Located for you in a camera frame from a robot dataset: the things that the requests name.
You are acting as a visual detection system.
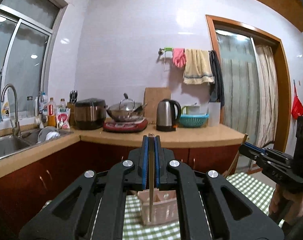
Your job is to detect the chrome kitchen faucet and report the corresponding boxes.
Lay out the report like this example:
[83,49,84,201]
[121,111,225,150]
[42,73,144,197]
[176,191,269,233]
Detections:
[0,83,22,138]

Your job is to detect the knife block with knives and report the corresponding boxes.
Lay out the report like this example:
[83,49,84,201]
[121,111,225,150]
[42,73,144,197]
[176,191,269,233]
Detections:
[67,90,78,126]

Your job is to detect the wooden chopstick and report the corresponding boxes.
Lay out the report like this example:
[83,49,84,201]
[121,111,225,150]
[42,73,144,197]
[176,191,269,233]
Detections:
[148,133,155,222]

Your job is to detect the striped door curtain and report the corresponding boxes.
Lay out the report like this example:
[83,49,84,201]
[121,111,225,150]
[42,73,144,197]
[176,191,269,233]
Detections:
[216,29,278,147]

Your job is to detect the pink perforated utensil holder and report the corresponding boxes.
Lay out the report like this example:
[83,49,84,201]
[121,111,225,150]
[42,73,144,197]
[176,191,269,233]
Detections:
[137,188,179,226]

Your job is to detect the wooden cutting board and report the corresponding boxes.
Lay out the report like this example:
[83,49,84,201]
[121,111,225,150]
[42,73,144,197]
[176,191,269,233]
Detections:
[144,87,171,124]

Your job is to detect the teal plastic colander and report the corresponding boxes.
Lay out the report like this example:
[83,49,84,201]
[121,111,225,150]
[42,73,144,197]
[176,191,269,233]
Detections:
[179,114,209,128]

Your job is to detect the orange oil bottle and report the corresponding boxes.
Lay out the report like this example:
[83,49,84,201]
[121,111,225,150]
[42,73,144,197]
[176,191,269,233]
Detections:
[47,97,57,127]

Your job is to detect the stainless electric kettle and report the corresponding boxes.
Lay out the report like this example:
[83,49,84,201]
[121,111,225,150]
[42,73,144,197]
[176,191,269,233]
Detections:
[156,99,181,132]

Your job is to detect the yellow hanging towel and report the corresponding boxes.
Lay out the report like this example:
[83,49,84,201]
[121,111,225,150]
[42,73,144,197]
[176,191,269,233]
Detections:
[183,49,214,85]

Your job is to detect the red white snack bag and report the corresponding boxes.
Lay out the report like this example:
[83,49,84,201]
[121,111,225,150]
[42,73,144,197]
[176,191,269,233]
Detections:
[56,108,70,129]

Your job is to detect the dark hanging cloth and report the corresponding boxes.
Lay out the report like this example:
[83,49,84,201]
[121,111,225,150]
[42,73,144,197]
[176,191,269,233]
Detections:
[209,50,225,108]

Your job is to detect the pink rubber glove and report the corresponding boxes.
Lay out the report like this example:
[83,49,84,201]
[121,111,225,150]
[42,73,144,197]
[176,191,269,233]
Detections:
[172,48,186,68]

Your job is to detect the steel wok with lid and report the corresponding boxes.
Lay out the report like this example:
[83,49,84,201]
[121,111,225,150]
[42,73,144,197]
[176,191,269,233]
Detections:
[107,93,147,122]

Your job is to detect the green checked tablecloth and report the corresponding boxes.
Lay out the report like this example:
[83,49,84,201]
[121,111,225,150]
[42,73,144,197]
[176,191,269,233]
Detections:
[123,172,274,239]

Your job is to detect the person's right hand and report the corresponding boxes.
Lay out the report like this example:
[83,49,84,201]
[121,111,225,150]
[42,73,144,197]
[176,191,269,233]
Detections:
[269,185,303,225]

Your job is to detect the red induction cooker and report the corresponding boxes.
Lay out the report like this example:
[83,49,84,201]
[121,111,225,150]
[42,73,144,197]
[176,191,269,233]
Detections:
[103,118,148,133]

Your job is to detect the black rice cooker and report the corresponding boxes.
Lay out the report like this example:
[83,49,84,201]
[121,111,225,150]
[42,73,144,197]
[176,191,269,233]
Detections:
[74,98,107,130]

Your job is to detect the white spray bottle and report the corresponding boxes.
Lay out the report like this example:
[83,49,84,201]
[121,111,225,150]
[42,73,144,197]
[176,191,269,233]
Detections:
[1,92,11,121]

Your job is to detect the red hanging bag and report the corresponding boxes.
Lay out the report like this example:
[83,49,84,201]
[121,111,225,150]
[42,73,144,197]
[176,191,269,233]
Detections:
[291,80,303,120]

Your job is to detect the white green mug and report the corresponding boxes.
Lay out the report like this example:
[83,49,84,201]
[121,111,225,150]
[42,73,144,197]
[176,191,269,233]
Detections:
[181,105,200,115]

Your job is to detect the steel sink with dishes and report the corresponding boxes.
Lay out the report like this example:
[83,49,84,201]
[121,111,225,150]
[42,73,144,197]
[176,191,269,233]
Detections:
[0,126,73,160]

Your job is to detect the white translucent container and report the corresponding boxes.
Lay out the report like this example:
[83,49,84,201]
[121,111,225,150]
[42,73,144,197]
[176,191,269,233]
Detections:
[208,102,220,127]

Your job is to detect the dark red kitchen cabinets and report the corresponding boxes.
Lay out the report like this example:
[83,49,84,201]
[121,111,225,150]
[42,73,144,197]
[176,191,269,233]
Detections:
[0,141,242,240]

